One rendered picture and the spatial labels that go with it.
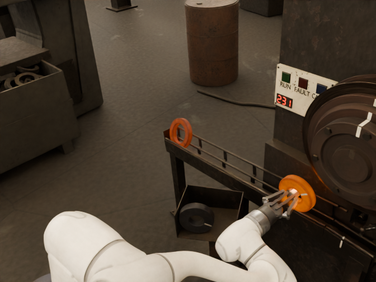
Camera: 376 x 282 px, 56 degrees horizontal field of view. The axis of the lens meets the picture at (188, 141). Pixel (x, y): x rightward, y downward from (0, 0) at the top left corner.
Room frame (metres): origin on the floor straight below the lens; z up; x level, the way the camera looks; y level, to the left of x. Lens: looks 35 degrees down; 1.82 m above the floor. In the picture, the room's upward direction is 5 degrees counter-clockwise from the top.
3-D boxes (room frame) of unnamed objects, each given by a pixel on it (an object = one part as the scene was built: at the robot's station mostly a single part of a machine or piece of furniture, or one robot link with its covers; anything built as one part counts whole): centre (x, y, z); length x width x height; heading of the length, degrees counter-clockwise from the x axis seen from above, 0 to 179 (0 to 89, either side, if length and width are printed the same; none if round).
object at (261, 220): (0.88, -0.22, 0.83); 0.09 x 0.06 x 0.09; 36
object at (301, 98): (1.23, -0.47, 1.15); 0.26 x 0.02 x 0.18; 36
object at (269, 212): (0.92, -0.28, 0.84); 0.09 x 0.08 x 0.07; 126
